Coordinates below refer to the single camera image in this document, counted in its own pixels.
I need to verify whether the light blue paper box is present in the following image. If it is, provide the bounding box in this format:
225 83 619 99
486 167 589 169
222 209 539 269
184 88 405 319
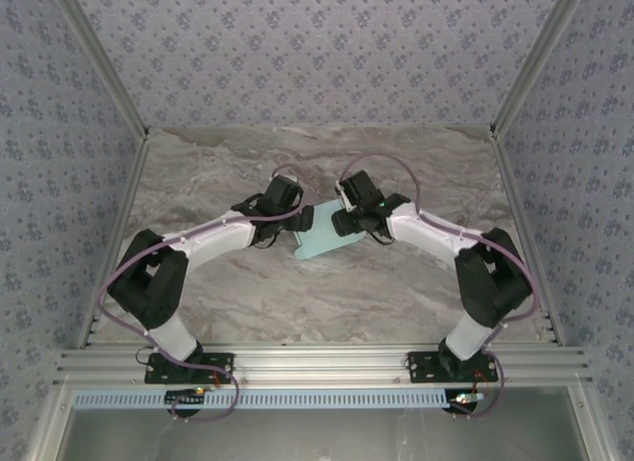
292 198 370 262

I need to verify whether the small black circuit board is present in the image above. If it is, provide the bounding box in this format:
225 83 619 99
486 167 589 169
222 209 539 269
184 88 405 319
164 389 208 413
442 389 485 416

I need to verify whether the grey metal sheet panel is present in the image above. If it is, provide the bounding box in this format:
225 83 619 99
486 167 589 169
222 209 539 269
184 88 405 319
61 408 583 461

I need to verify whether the aluminium table side rail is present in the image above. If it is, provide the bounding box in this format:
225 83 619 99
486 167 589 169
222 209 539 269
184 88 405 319
76 133 153 351
489 131 569 347

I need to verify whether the aluminium frame cross rail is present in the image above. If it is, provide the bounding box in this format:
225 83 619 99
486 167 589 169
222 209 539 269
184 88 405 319
52 345 593 388

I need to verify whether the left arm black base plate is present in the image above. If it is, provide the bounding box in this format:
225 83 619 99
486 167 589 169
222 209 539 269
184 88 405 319
144 351 235 386

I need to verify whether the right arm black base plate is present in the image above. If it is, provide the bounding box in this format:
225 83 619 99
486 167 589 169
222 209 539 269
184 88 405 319
406 350 499 385

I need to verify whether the slotted grey cable duct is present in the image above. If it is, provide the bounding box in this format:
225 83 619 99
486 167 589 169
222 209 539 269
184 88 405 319
72 389 489 411

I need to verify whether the aluminium frame post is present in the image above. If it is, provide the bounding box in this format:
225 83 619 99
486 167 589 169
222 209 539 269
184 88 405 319
488 0 593 141
48 0 151 144

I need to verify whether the aluminium frame leg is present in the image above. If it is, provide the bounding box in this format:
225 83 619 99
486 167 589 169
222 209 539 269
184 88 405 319
564 384 613 461
27 384 75 461

